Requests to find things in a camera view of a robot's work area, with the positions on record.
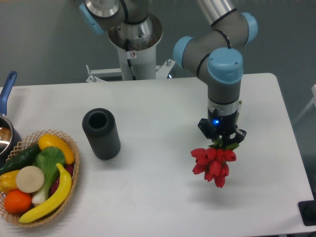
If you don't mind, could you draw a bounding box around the dark grey ribbed vase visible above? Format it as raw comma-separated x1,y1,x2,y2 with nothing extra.
82,108,121,160

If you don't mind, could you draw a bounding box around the yellow banana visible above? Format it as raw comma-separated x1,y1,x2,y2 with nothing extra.
19,163,72,224

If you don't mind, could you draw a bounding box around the orange fruit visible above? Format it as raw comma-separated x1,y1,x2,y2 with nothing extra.
4,190,32,214

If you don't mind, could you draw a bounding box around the red tulip bouquet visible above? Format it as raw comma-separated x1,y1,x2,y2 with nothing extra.
191,139,239,188

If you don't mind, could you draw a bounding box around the woven wicker basket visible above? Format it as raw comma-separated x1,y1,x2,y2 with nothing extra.
0,129,80,228

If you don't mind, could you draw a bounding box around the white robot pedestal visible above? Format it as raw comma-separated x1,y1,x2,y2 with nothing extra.
85,13,176,83

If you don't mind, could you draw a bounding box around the yellow bell pepper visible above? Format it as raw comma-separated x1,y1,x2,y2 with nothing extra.
0,170,20,194

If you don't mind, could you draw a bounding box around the white frame at right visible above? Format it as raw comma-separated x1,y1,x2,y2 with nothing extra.
293,84,316,125

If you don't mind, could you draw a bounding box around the red vegetable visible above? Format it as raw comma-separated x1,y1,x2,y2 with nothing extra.
49,164,74,196

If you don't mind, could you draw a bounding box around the black device at edge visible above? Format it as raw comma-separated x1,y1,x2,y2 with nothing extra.
298,200,316,226

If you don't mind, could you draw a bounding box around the green cucumber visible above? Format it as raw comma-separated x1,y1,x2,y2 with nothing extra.
0,144,41,175

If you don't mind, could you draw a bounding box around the blue handled saucepan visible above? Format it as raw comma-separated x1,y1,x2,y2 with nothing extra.
0,71,21,167

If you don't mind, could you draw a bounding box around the beige round slice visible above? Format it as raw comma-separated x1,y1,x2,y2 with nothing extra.
15,166,44,193

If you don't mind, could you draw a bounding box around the yellow squash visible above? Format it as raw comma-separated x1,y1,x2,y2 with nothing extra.
38,133,75,165

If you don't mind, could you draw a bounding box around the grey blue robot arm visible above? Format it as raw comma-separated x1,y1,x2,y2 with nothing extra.
79,0,258,147

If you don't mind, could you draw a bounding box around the green bok choy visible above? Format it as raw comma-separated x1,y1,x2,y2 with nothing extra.
32,146,65,206

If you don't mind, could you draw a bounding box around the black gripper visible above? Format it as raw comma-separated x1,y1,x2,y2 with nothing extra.
198,110,247,146

